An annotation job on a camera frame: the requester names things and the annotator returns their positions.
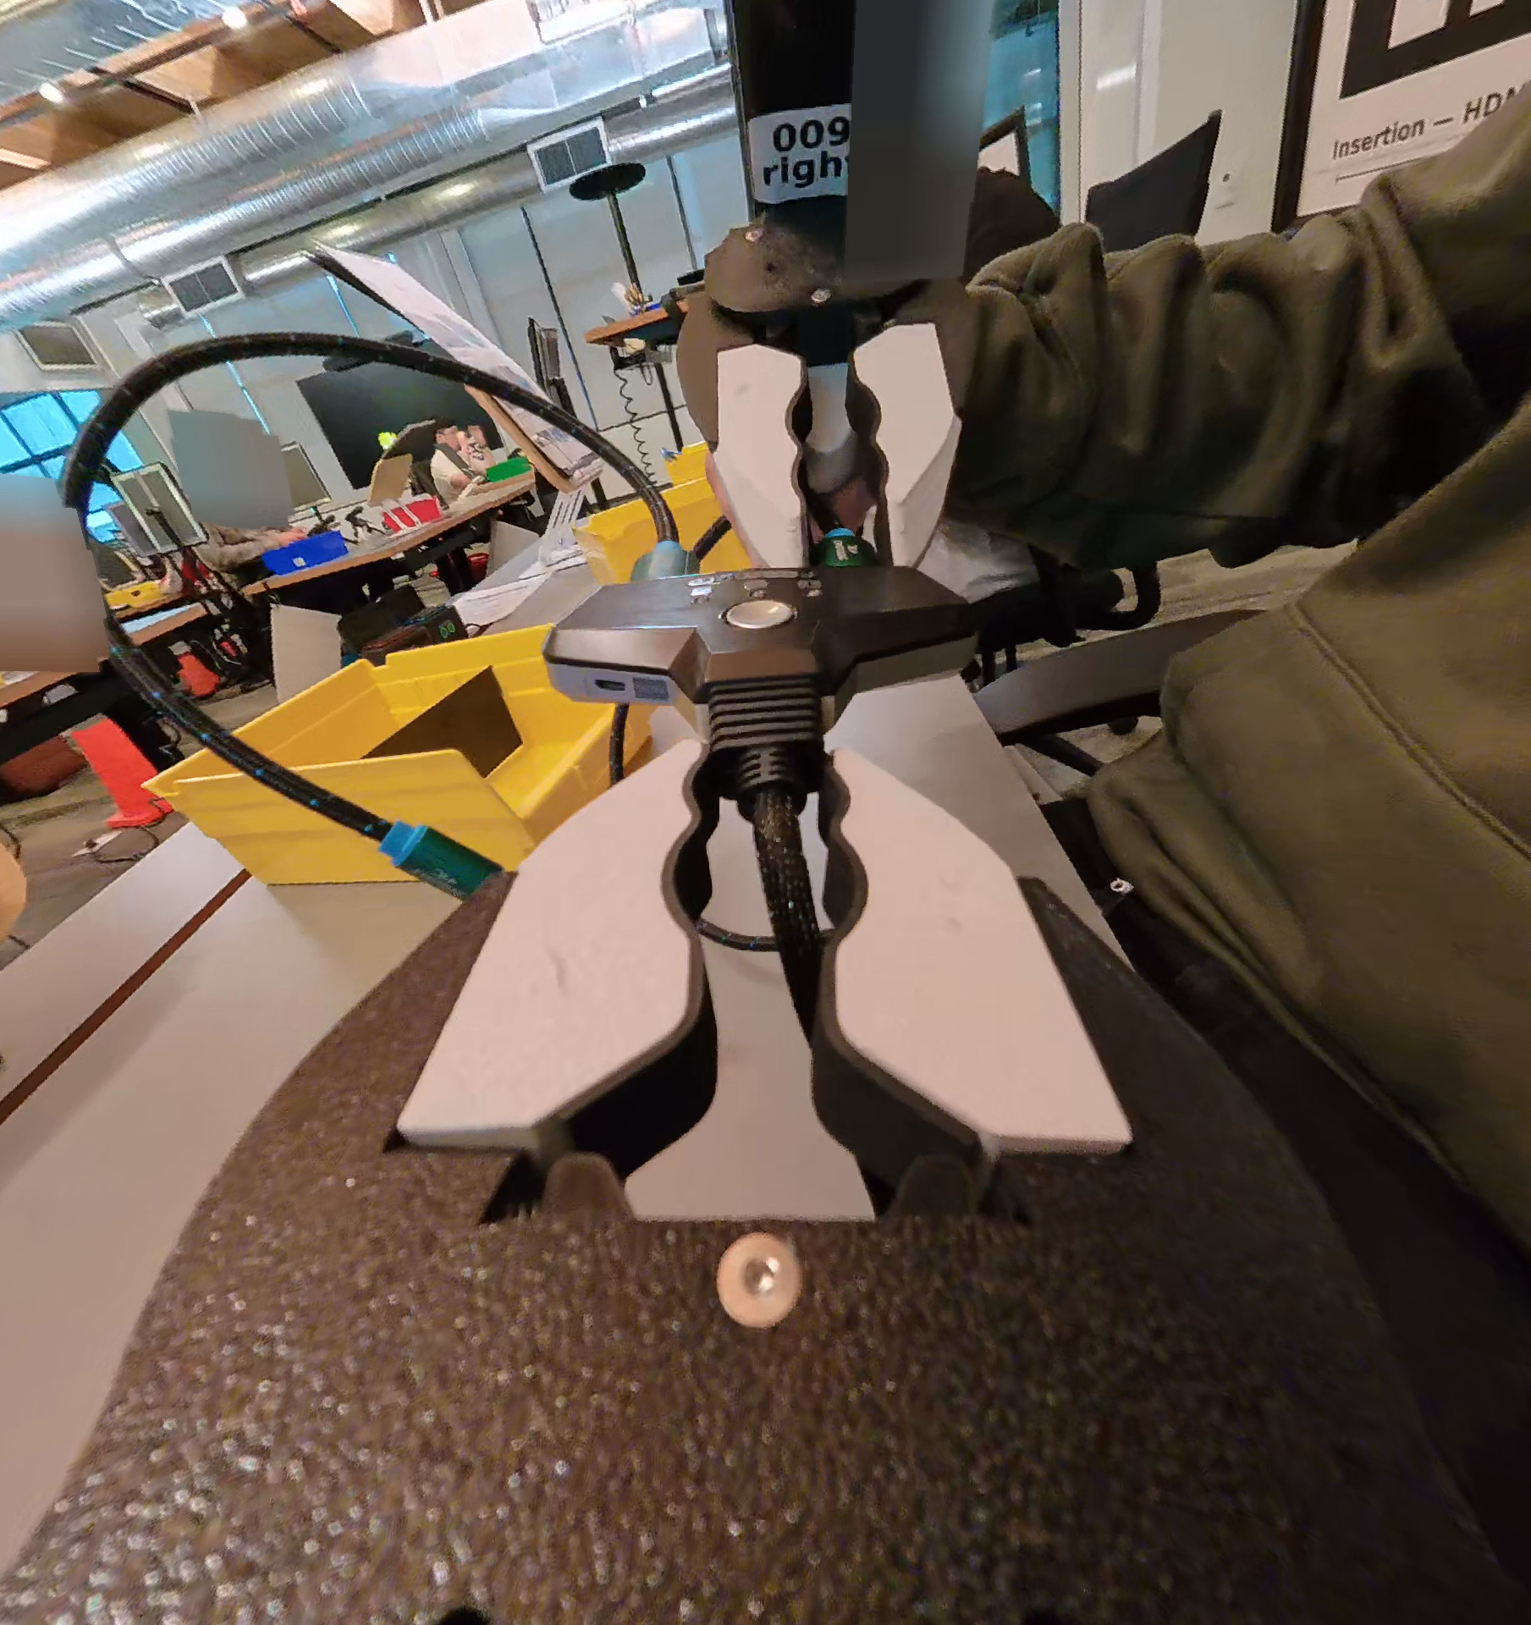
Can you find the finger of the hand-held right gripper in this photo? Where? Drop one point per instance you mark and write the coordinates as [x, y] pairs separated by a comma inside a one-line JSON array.
[[920, 443], [756, 443]]

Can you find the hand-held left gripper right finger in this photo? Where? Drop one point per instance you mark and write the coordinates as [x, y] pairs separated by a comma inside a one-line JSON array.
[[969, 990]]

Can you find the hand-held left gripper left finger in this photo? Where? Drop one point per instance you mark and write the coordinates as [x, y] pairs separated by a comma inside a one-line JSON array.
[[563, 990]]

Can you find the yellow plastic bin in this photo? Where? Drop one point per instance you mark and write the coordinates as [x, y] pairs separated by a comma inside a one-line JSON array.
[[686, 463], [334, 812], [625, 526]]

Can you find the person's right forearm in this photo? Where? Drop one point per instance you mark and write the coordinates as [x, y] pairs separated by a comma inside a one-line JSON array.
[[1221, 367]]

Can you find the raised wooden desk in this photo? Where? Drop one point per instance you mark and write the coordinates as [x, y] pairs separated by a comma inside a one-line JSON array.
[[639, 331]]

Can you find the wooden work desk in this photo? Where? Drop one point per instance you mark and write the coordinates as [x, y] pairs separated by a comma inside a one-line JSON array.
[[334, 567]]

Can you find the grey desk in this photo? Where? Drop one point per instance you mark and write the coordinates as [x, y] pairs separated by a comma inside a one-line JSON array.
[[143, 1142]]

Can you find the person's right hand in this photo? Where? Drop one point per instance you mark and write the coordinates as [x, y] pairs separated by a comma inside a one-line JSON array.
[[847, 482]]

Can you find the ceiling air vent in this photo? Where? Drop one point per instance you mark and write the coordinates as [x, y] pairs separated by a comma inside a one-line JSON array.
[[568, 154], [202, 286]]

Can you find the black disc-topped pole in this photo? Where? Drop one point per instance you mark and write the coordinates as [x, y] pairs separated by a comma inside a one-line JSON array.
[[618, 228]]

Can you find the black office chair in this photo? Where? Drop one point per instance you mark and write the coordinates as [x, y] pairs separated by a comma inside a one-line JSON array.
[[1152, 189], [1094, 692]]

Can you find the small red bin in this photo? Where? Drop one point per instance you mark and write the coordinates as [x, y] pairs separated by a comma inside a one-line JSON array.
[[412, 513]]

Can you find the black monitor screen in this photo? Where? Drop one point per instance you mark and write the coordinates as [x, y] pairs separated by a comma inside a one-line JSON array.
[[359, 406]]

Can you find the small blue bin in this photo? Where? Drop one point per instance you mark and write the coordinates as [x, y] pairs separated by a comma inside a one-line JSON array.
[[305, 553]]

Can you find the olive green hoodie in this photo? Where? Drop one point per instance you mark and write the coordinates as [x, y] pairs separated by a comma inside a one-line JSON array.
[[1413, 824]]

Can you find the orange traffic cone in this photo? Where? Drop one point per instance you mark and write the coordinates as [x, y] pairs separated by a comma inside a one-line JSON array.
[[117, 773]]

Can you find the person's black pants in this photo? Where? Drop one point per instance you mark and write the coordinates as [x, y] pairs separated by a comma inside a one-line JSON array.
[[1475, 1332]]

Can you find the silver ventilation duct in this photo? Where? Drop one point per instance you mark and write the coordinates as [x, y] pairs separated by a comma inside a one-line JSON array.
[[334, 145]]

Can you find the framed wall poster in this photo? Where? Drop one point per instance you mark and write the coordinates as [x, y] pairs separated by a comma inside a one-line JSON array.
[[1387, 138]]

